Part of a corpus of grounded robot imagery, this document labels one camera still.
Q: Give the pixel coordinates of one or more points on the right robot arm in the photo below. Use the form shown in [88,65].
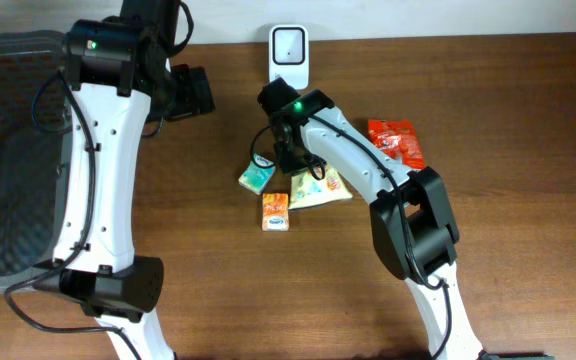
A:
[414,229]

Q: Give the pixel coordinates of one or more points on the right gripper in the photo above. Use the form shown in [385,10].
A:
[293,163]

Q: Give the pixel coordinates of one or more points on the white barcode scanner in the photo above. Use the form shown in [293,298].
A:
[288,55]

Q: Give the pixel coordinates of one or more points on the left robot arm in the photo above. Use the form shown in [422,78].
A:
[118,78]

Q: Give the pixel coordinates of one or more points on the teal tissue pack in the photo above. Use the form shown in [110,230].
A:
[257,175]

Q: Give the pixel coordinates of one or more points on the red snack packet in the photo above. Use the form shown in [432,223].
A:
[398,140]

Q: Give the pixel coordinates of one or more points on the grey plastic mesh basket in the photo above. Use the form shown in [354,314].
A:
[34,157]

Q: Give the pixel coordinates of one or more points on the beige snack bag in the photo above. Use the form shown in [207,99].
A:
[308,192]

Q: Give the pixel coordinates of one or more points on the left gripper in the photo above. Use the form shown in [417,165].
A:
[194,91]

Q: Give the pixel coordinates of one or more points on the orange tissue pack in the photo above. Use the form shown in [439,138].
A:
[275,215]

